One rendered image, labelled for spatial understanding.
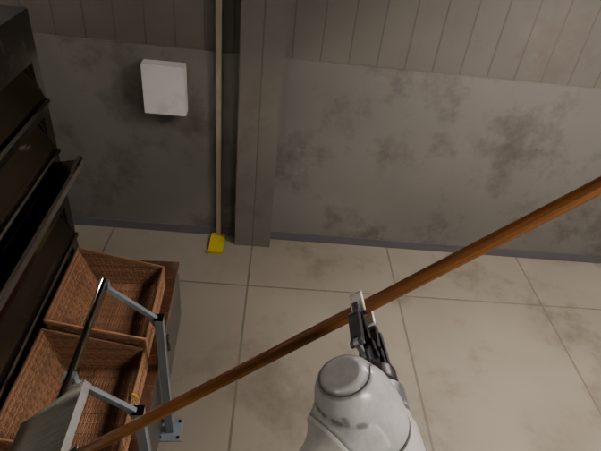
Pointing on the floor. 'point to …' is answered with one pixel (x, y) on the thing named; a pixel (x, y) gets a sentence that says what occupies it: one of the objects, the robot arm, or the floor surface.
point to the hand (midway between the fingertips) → (361, 309)
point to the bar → (173, 429)
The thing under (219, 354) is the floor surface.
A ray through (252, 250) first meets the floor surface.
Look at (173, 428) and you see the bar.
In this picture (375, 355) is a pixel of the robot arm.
